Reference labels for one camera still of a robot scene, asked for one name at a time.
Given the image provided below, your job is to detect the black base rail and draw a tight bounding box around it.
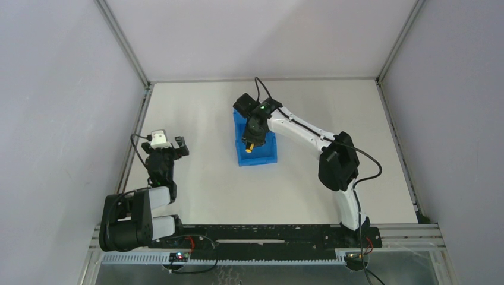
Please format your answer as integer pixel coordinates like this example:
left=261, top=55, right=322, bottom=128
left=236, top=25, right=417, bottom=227
left=151, top=224, right=383, bottom=260

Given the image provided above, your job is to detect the left black camera cable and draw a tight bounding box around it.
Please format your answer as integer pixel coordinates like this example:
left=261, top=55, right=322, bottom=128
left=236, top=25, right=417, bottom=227
left=130, top=134, right=153, bottom=186

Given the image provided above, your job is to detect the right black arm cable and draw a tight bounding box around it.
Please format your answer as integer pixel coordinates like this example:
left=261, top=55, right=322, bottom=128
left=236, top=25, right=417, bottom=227
left=254, top=77, right=383, bottom=285

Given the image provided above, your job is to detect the circuit board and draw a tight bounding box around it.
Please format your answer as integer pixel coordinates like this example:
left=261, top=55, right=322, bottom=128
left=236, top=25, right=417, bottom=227
left=169, top=252, right=190, bottom=263
left=344, top=254, right=368, bottom=271

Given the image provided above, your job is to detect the black yellow screwdriver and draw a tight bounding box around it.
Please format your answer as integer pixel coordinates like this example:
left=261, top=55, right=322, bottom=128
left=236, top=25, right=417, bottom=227
left=245, top=143, right=254, bottom=153

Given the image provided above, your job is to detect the aluminium frame profile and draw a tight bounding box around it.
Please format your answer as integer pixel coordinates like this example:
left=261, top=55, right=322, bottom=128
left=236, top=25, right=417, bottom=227
left=94, top=0, right=153, bottom=194

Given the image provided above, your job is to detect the left circuit board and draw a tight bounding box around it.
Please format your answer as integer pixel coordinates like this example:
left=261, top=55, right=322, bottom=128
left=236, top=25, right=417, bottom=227
left=169, top=252, right=190, bottom=263

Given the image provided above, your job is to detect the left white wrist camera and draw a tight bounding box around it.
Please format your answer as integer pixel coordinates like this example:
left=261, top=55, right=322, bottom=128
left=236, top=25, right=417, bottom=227
left=150, top=129, right=172, bottom=149

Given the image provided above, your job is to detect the right circuit board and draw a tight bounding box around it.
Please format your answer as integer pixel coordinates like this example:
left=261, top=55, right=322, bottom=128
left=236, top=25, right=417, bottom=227
left=344, top=254, right=368, bottom=271

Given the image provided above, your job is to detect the white cable duct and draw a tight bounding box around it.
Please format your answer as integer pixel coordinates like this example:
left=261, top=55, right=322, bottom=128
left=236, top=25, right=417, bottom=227
left=102, top=252, right=346, bottom=265

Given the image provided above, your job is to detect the blue plastic bin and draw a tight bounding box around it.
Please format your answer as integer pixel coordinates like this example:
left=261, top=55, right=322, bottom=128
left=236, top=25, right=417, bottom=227
left=233, top=110, right=278, bottom=167

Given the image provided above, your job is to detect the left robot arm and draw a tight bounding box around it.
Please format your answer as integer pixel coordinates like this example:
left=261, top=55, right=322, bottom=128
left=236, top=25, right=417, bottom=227
left=99, top=131, right=190, bottom=252

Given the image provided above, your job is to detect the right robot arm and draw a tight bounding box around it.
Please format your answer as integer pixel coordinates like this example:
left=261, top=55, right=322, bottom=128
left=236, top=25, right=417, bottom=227
left=233, top=93, right=370, bottom=232

